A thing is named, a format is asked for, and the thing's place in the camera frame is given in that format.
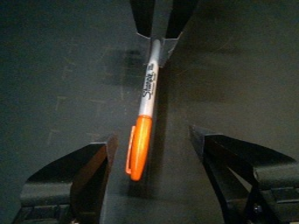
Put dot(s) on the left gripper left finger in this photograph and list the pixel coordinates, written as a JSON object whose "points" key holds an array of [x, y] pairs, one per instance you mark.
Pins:
{"points": [[58, 186]]}

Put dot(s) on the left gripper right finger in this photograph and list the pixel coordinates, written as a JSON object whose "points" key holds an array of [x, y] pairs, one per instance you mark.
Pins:
{"points": [[249, 180]]}

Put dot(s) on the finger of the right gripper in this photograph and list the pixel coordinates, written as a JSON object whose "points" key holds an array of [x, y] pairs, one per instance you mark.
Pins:
{"points": [[143, 17], [181, 17]]}

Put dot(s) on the grey marker pen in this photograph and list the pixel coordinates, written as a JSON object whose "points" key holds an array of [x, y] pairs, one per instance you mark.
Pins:
{"points": [[146, 102]]}

